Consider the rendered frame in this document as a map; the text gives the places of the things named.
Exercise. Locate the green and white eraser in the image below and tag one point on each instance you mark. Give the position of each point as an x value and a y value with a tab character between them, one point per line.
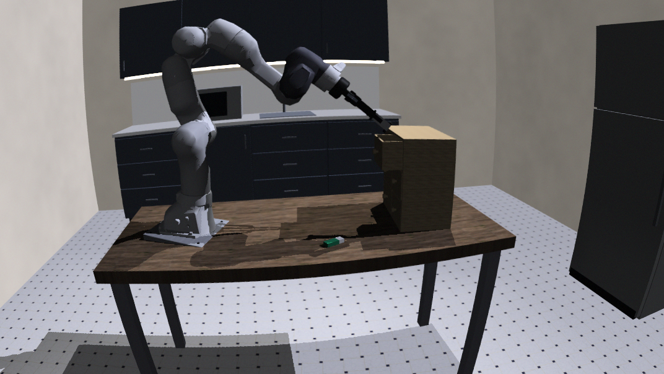
333	242

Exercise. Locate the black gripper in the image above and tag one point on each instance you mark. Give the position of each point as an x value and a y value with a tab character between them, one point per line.
351	97

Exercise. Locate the small dark brown chest of drawers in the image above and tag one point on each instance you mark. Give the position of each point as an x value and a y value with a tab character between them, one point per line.
429	158

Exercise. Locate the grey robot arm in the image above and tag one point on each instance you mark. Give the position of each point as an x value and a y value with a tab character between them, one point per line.
191	215

